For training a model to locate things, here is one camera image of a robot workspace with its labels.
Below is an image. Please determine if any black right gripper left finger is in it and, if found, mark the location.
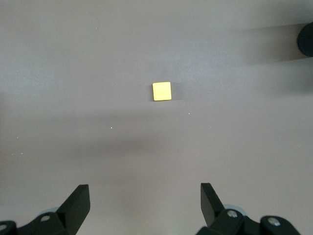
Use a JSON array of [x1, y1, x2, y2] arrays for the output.
[[0, 184, 91, 235]]

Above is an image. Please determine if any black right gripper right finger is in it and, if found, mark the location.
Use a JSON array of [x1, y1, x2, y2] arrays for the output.
[[197, 183, 301, 235]]

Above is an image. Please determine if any yellow cube block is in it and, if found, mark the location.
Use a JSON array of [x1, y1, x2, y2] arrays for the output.
[[152, 81, 172, 101]]

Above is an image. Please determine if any brown table cover sheet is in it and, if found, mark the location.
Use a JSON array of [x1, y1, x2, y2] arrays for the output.
[[0, 0, 313, 235]]

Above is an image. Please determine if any black round object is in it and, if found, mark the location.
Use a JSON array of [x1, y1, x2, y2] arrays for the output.
[[296, 22, 313, 58]]

